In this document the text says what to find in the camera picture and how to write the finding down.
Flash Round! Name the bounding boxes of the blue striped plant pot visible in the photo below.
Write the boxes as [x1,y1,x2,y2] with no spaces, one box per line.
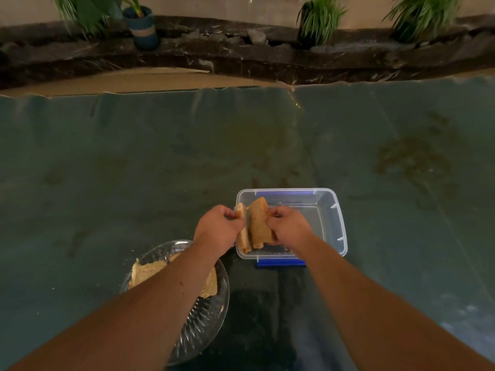
[122,5,161,51]

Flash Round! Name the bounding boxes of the brown cardboard sheet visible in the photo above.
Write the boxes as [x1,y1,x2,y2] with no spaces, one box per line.
[0,67,288,98]

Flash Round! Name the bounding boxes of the green grass plant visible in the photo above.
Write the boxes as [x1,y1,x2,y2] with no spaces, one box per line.
[384,0,461,44]
[296,0,347,49]

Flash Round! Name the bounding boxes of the clear glass plate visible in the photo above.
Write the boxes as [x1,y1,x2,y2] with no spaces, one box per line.
[119,240,230,367]

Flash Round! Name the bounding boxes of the person's right hand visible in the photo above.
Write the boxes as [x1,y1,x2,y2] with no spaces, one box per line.
[265,206,313,253]

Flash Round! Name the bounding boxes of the clear plastic storage container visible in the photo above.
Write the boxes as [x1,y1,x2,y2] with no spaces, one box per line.
[235,188,348,266]

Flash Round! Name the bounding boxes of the person's left forearm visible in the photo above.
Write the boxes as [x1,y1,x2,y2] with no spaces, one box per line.
[8,239,223,371]

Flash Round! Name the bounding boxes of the beige flatbread pieces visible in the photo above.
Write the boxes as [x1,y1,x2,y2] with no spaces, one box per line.
[128,252,218,299]

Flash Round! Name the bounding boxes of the toasted bread slice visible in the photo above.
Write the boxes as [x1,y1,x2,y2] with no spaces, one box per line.
[247,197,277,249]
[235,203,253,255]

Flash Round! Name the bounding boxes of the dark marble ledge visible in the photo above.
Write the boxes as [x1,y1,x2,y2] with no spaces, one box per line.
[0,13,495,91]

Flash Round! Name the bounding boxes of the person's right forearm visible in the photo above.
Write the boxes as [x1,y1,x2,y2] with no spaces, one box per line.
[289,232,495,371]

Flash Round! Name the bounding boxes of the dark green plastic sheet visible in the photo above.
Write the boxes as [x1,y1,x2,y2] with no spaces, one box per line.
[0,76,495,371]

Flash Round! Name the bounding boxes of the green potted plant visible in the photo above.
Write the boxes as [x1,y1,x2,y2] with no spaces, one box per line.
[52,0,144,37]

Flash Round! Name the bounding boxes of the person's left hand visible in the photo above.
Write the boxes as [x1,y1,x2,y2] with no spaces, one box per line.
[193,205,246,260]

